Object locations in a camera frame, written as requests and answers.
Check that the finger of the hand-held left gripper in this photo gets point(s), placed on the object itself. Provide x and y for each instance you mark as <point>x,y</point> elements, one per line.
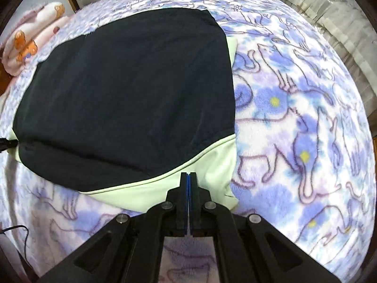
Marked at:
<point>7,145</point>

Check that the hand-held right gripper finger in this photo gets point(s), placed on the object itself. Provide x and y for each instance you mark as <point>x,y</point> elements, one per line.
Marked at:
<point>191,200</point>
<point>186,200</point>

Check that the green and black hooded jacket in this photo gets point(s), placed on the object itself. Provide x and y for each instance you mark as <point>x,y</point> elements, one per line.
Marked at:
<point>117,94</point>

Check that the rolled bear print quilt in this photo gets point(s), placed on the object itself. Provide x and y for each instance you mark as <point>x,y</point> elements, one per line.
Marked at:
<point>23,44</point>

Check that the purple cat print blanket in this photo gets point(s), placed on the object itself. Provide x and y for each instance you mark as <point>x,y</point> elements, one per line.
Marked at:
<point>294,123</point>

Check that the beige lace covered furniture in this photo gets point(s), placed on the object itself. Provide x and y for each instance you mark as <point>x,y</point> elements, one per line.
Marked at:
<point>338,20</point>

